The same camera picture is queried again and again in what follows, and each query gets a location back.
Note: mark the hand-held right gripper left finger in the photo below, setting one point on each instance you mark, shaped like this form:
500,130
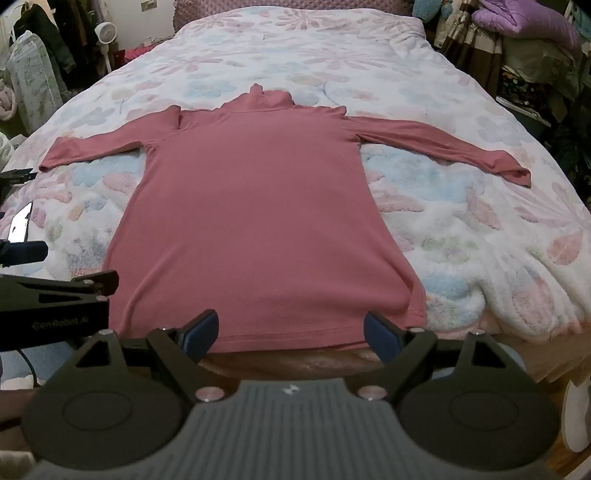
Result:
203,336

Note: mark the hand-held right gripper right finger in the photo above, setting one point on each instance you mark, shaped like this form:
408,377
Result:
382,339

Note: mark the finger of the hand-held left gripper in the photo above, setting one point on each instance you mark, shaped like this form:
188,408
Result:
99,284
18,177

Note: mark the pink turtleneck shirt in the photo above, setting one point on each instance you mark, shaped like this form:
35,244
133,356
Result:
258,207

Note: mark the dark hanging clothes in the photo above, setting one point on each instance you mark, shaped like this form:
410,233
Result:
51,41

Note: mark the smartphone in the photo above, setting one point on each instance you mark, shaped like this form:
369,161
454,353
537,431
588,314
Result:
21,222

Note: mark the dark blue cylinder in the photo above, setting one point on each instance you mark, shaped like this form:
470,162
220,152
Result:
23,254

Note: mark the pink knotted cushion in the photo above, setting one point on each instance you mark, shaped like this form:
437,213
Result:
7,105

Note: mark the hanging light floral garment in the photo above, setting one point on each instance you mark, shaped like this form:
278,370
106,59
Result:
34,76

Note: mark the pale pink bed sheet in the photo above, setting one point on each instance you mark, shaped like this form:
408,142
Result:
508,355

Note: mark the floral fleece blanket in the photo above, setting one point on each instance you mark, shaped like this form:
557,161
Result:
485,230

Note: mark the white standing fan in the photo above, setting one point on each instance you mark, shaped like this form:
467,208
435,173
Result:
104,39

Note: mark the white slipper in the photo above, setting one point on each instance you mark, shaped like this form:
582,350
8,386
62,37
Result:
578,415

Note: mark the brown checked cloth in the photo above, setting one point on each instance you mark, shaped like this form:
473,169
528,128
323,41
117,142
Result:
475,55

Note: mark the pink textured pillow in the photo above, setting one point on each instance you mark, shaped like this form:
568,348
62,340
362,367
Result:
295,7

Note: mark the teal plush toy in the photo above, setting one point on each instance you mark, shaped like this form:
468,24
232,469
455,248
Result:
427,8

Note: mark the purple quilt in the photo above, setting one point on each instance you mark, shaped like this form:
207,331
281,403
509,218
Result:
521,21

